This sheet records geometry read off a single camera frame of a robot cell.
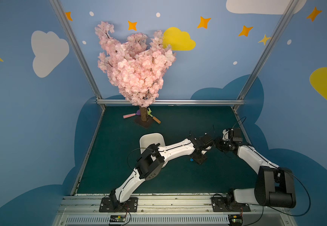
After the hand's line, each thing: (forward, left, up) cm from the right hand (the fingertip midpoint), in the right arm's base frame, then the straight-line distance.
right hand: (215, 141), depth 92 cm
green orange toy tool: (+29, +49, -6) cm, 57 cm away
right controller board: (-42, -6, -10) cm, 44 cm away
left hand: (-11, +10, -2) cm, 15 cm away
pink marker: (+24, +65, -6) cm, 69 cm away
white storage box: (0, +46, -4) cm, 46 cm away
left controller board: (-45, +56, -8) cm, 72 cm away
